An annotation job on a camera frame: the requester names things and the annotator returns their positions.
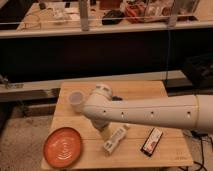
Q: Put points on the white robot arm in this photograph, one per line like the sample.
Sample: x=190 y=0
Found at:
x=191 y=112

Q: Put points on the orange ceramic bowl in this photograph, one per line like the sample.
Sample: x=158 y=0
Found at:
x=63 y=147

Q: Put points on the blue sponge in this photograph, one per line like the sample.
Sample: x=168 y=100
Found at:
x=116 y=98

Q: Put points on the translucent plastic cup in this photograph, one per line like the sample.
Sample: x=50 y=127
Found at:
x=77 y=99

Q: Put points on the wooden stick end effector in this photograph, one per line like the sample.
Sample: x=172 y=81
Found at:
x=105 y=134

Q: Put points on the white tube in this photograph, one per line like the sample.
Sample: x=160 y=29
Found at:
x=117 y=136

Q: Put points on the wooden table board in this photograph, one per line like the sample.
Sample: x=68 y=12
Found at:
x=172 y=150

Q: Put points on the black bag on shelf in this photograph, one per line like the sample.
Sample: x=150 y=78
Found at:
x=112 y=17

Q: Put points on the black and white box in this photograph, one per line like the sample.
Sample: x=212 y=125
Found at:
x=151 y=142

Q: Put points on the red object on shelf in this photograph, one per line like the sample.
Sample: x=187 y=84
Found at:
x=135 y=13

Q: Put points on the metal rail beam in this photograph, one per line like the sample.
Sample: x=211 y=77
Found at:
x=51 y=88

